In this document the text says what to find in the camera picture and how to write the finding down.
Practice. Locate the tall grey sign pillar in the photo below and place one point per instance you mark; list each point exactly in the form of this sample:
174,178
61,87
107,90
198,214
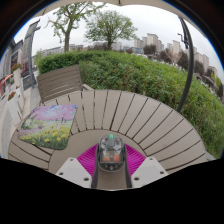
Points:
27,50

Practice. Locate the round full-crowned green tree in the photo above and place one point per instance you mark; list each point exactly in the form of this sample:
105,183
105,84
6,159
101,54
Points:
110,26

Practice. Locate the dark curved parasol pole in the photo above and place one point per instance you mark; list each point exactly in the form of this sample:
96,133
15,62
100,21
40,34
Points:
190,66

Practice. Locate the grey transparent computer mouse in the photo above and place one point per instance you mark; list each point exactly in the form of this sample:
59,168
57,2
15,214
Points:
111,155

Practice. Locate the grey shopfront building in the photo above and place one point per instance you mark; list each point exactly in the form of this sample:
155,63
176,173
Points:
6,65

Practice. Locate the green trimmed hedge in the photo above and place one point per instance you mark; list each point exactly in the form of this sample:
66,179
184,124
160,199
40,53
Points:
143,81

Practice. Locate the beige parasol canopy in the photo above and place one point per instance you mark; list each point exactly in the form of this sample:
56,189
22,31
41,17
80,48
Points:
100,2

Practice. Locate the white planter with red flowers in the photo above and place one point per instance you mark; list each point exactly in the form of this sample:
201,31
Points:
16,76

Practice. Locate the thin-crowned tree with bare trunk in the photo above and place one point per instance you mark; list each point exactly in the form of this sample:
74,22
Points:
67,38

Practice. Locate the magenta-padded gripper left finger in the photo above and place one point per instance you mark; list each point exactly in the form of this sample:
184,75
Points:
75,171

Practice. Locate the distant apartment buildings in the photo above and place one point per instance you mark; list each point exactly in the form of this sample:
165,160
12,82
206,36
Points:
153,39

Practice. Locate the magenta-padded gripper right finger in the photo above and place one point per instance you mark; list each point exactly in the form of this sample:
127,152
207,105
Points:
148,171

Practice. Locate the white planter with orange flowers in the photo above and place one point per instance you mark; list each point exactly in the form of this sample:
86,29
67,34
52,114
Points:
14,108

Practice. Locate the flower landscape print mouse pad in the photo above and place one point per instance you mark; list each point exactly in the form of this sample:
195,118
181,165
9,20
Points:
48,126

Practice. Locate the brown slatted outdoor chair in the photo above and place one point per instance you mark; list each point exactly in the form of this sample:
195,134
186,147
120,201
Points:
60,83

